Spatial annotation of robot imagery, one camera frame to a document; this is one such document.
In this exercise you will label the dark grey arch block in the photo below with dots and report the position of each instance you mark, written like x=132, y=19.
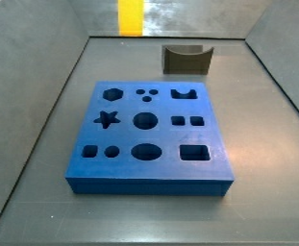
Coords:
x=186, y=59

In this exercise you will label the yellow vertical stripe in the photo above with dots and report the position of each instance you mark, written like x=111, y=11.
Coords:
x=130, y=17

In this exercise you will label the blue shape sorter block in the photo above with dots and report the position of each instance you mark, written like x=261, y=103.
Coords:
x=150, y=141

